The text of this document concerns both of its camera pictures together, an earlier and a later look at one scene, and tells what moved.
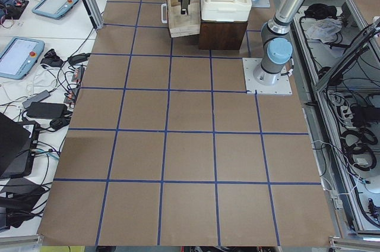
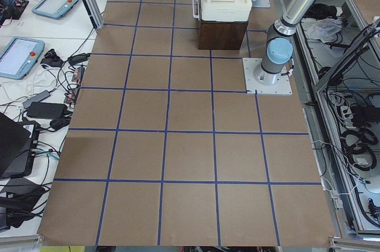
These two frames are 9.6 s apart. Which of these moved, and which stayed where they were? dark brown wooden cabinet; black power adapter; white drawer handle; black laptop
Moved: white drawer handle
Stayed: dark brown wooden cabinet; black power adapter; black laptop
